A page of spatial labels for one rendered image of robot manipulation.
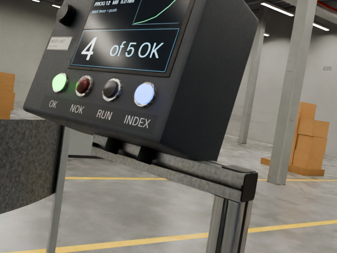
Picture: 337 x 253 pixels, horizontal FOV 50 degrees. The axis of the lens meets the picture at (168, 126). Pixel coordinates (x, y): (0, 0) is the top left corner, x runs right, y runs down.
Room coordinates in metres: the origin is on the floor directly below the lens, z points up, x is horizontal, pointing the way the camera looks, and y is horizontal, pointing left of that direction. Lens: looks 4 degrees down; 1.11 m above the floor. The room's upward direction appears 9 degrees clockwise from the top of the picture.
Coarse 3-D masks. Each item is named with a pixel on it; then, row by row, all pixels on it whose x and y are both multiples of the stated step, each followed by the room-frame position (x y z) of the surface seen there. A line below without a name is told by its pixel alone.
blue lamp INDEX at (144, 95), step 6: (144, 84) 0.36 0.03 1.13; (150, 84) 0.36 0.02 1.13; (138, 90) 0.36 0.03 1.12; (144, 90) 0.36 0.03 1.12; (150, 90) 0.36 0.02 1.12; (156, 90) 0.36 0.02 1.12; (138, 96) 0.36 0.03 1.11; (144, 96) 0.36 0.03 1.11; (150, 96) 0.36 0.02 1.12; (138, 102) 0.36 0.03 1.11; (144, 102) 0.36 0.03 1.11; (150, 102) 0.36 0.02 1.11
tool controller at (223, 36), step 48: (96, 0) 0.48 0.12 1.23; (144, 0) 0.42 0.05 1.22; (192, 0) 0.37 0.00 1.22; (240, 0) 0.41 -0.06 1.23; (48, 48) 0.51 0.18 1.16; (144, 48) 0.39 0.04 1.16; (192, 48) 0.36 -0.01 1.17; (240, 48) 0.42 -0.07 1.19; (48, 96) 0.47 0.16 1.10; (96, 96) 0.41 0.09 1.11; (192, 96) 0.36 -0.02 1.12; (144, 144) 0.39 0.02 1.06; (192, 144) 0.37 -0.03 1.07
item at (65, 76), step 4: (56, 76) 0.46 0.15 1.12; (60, 76) 0.45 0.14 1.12; (64, 76) 0.46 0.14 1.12; (56, 80) 0.45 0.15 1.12; (60, 80) 0.45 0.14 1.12; (64, 80) 0.45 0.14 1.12; (52, 84) 0.46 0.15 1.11; (56, 84) 0.45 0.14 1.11; (60, 84) 0.45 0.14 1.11; (64, 84) 0.45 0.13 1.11; (56, 88) 0.45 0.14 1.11; (60, 88) 0.45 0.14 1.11; (64, 88) 0.45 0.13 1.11; (56, 92) 0.46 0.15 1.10; (60, 92) 0.46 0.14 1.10
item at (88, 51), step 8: (88, 32) 0.46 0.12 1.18; (96, 32) 0.45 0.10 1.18; (104, 32) 0.44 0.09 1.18; (80, 40) 0.47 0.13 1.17; (88, 40) 0.46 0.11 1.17; (96, 40) 0.45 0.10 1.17; (104, 40) 0.44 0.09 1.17; (80, 48) 0.46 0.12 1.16; (88, 48) 0.45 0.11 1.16; (96, 48) 0.44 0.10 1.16; (80, 56) 0.45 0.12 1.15; (88, 56) 0.44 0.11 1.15; (96, 56) 0.43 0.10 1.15; (72, 64) 0.46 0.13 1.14; (80, 64) 0.45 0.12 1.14; (88, 64) 0.44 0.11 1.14
